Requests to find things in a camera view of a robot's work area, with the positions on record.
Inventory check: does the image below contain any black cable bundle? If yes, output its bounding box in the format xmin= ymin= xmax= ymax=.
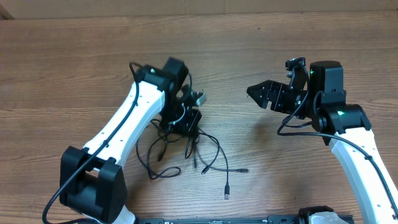
xmin=135 ymin=118 xmax=250 ymax=200

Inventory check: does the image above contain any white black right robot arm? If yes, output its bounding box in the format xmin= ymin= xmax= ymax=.
xmin=246 ymin=57 xmax=397 ymax=223

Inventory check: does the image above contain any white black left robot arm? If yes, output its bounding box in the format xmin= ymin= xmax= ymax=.
xmin=57 ymin=57 xmax=206 ymax=223

